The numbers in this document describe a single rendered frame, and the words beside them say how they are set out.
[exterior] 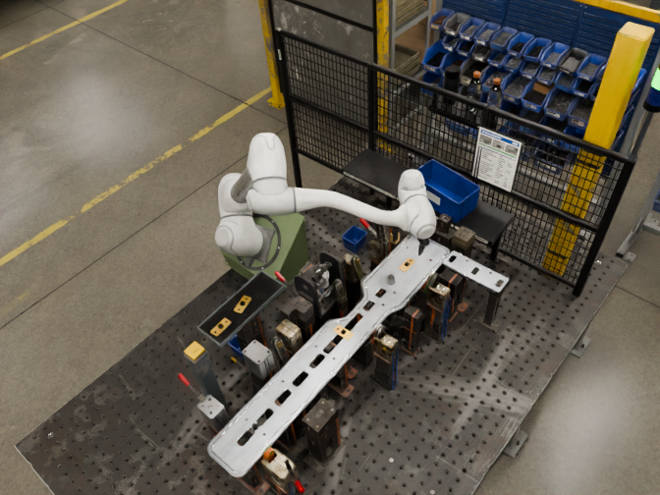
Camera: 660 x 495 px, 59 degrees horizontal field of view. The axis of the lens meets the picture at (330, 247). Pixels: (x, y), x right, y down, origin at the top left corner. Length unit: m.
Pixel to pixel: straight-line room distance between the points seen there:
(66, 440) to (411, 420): 1.48
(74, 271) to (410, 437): 2.79
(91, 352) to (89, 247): 0.94
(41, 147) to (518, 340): 4.37
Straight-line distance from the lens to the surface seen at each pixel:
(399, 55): 5.03
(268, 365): 2.37
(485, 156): 2.83
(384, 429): 2.60
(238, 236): 2.76
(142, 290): 4.18
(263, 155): 2.27
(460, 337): 2.85
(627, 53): 2.40
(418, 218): 2.20
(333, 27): 4.61
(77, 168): 5.39
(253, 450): 2.27
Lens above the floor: 3.05
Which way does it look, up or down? 48 degrees down
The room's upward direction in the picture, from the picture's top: 5 degrees counter-clockwise
